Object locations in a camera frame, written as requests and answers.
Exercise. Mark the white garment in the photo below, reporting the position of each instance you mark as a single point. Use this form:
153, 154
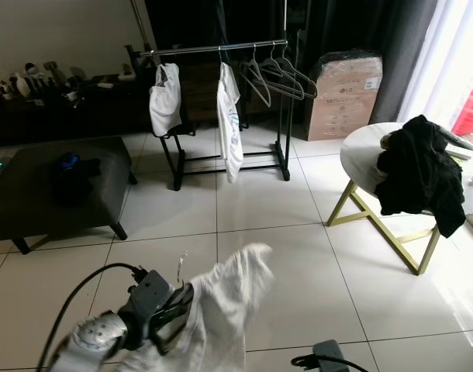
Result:
221, 310

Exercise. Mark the black shirt with blue print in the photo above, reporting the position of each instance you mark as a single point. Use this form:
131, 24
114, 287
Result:
74, 182

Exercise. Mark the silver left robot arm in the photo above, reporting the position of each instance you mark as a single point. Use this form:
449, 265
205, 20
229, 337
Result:
93, 339

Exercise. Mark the dark grey ottoman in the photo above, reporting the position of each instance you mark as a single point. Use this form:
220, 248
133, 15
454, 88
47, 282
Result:
27, 194

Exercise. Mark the long white hung shirt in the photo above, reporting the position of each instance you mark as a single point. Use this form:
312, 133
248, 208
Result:
230, 116

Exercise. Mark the short white hung shirt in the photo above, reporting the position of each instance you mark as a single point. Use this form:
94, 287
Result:
165, 101

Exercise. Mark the dark wooden cabinet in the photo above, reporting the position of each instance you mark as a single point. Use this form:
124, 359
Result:
66, 118

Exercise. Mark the round white table gold legs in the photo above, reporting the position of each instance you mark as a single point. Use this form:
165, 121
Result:
360, 159

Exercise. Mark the grey slim object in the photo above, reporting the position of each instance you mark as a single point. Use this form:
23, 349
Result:
457, 141

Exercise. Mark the plain black garment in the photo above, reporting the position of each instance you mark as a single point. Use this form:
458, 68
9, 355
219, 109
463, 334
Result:
419, 178

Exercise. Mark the black clothes rack silver rod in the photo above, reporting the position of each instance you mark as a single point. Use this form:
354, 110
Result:
213, 48

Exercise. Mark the wrapped brown cardboard box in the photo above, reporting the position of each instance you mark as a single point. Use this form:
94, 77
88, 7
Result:
341, 101

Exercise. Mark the white sheer curtain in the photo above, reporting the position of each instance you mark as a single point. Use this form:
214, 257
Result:
454, 46

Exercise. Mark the dark grey curtain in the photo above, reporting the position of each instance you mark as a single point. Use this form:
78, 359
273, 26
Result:
407, 62

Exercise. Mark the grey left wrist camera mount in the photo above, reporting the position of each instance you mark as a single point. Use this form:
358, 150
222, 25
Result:
147, 291

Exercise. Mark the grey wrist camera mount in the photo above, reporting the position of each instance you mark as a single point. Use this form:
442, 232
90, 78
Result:
329, 353
147, 291

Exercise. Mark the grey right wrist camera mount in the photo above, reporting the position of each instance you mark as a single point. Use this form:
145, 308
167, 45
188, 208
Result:
329, 353

